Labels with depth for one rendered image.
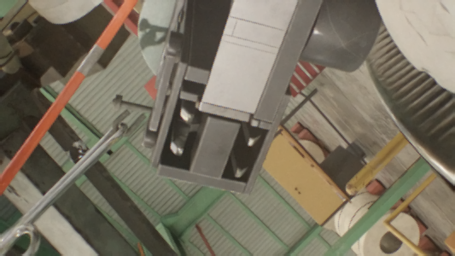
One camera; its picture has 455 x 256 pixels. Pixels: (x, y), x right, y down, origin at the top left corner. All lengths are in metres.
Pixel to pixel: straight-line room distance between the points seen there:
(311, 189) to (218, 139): 10.29
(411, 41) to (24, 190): 1.05
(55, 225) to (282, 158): 9.17
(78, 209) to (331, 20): 0.89
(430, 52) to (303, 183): 10.41
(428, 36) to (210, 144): 0.26
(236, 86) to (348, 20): 0.08
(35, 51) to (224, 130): 0.83
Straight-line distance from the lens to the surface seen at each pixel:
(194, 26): 0.50
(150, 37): 0.60
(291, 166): 10.46
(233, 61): 0.43
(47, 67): 1.29
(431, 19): 0.24
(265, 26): 0.42
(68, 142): 1.23
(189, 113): 0.46
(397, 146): 4.40
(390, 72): 0.55
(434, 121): 0.48
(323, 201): 10.94
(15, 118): 1.24
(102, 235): 1.28
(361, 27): 0.44
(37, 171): 1.24
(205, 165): 0.49
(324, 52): 0.45
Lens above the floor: 1.44
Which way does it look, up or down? level
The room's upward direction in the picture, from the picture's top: 135 degrees counter-clockwise
